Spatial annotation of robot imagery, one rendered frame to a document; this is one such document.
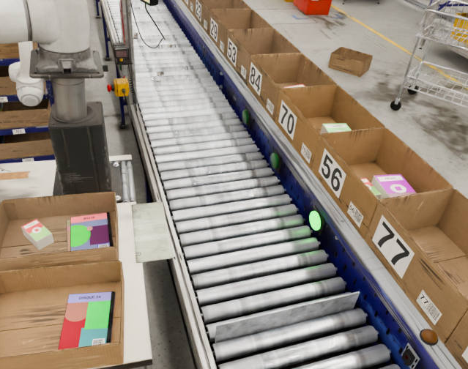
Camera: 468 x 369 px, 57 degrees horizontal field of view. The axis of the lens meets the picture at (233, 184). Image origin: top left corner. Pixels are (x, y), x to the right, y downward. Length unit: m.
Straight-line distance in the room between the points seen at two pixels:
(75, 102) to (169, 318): 1.18
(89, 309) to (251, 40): 1.85
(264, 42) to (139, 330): 1.91
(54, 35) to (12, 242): 0.69
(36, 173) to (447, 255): 1.57
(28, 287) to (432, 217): 1.31
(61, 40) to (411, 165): 1.25
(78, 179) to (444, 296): 1.26
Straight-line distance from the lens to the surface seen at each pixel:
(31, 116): 2.69
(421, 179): 1.66
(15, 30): 1.43
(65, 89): 1.55
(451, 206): 1.58
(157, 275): 2.42
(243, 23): 3.07
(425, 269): 1.27
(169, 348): 2.16
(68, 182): 1.71
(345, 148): 1.73
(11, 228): 1.69
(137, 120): 2.25
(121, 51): 2.16
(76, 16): 1.45
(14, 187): 1.89
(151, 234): 1.57
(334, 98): 2.09
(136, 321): 1.34
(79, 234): 1.56
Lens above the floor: 1.85
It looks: 38 degrees down
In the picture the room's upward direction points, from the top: 5 degrees clockwise
